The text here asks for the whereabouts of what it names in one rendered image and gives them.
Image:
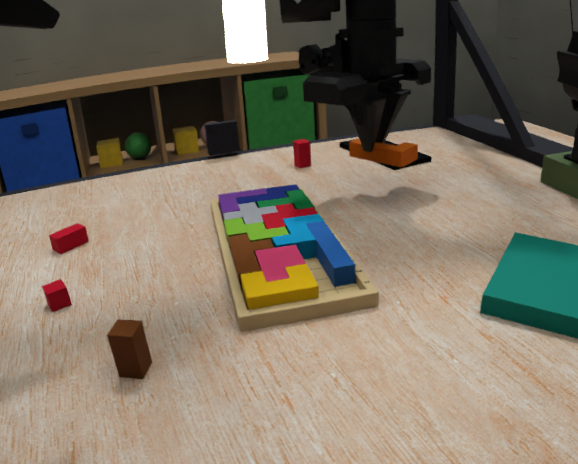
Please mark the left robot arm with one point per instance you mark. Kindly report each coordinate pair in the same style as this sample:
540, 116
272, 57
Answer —
313, 60

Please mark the brown puzzle piece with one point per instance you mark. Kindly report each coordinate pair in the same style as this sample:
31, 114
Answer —
243, 253

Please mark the purple puzzle piece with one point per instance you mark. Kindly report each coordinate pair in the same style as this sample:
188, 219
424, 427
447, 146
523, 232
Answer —
228, 202

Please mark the small red cube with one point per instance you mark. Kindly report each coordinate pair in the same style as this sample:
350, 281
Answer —
56, 295

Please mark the red puzzle piece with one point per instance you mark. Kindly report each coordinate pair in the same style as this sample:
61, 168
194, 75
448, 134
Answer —
275, 220

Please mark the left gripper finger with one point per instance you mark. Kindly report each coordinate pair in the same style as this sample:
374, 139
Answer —
367, 120
394, 102

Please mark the red rectangular block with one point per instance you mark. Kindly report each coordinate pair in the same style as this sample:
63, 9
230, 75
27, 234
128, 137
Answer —
68, 238
302, 153

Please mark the brown rectangular block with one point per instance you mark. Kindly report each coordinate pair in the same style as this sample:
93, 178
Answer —
130, 349

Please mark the grey cross-shaped puzzle piece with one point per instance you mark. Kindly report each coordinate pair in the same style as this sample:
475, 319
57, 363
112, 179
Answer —
250, 213

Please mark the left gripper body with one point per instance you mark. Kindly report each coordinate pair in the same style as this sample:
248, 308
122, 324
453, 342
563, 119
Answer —
371, 50

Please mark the yellow puzzle piece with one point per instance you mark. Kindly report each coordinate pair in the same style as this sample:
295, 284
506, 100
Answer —
300, 286

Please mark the teal flat rectangular slab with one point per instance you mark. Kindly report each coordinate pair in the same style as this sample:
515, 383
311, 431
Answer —
536, 284

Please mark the wooden puzzle board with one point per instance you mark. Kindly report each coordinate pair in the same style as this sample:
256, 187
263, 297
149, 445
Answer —
332, 300

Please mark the green puzzle piece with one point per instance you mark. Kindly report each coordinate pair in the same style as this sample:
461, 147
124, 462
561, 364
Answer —
297, 197
255, 231

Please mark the orange puzzle piece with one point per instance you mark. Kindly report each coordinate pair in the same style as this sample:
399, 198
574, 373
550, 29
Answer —
399, 156

